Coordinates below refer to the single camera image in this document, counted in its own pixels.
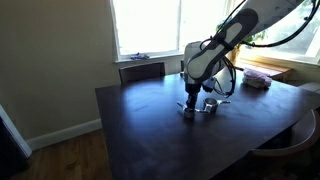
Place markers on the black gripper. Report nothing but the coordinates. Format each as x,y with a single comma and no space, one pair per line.
193,90

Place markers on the second largest steel measuring cup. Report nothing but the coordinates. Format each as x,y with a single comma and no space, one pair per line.
189,114

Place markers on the small dark object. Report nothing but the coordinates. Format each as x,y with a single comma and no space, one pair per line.
210,107

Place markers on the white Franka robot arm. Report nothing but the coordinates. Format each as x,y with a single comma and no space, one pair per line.
213,53

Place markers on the clear plastic bag with food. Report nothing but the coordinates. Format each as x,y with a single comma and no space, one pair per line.
256,79

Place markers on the small blue purple object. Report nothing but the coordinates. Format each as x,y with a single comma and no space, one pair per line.
140,56

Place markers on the wooden window bench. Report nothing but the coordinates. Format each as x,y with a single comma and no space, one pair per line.
273,70

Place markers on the large white framed window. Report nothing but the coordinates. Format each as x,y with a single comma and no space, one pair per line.
150,26

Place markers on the green potted plant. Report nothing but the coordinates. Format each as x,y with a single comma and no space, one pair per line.
256,35

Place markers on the brown curved back chair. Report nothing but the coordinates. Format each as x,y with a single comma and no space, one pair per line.
300,140

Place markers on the pale grey furniture piece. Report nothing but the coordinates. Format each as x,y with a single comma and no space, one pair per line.
311,87

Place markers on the white framed side window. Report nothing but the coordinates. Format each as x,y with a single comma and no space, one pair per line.
300,43

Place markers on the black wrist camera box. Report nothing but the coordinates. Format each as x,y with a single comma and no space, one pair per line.
208,85

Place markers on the white door frame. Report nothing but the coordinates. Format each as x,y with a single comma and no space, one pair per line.
16,136

